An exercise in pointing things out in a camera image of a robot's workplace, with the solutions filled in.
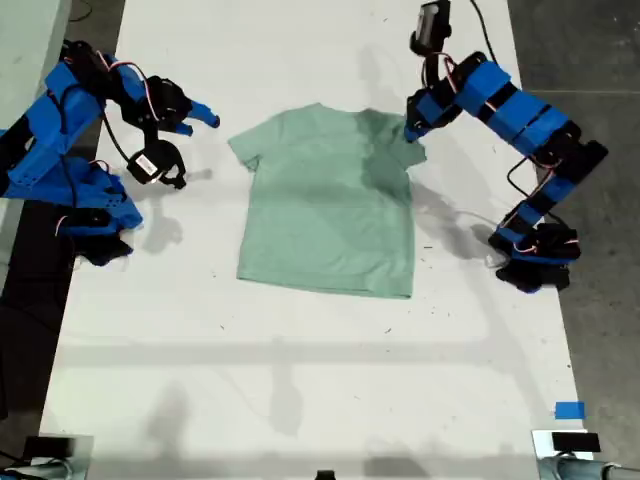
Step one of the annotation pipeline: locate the pale green T-shirt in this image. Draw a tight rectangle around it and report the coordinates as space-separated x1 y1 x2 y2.
227 102 429 300

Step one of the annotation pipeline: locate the grey metal clamp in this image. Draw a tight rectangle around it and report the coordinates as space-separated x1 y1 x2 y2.
0 457 71 480
537 454 640 480

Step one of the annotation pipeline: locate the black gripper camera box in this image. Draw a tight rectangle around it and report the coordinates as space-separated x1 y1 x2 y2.
417 1 454 54
125 152 168 187

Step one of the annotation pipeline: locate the black camera stalk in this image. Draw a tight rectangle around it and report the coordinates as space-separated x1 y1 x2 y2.
142 119 189 191
409 32 451 91

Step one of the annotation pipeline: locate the black camera cable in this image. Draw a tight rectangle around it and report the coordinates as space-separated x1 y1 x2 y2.
101 104 132 164
468 0 496 64

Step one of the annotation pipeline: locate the pale grey side table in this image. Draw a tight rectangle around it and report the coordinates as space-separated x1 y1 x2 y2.
0 0 72 266

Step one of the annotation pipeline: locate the small black box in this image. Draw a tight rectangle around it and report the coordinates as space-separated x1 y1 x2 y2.
551 432 601 451
22 435 75 459

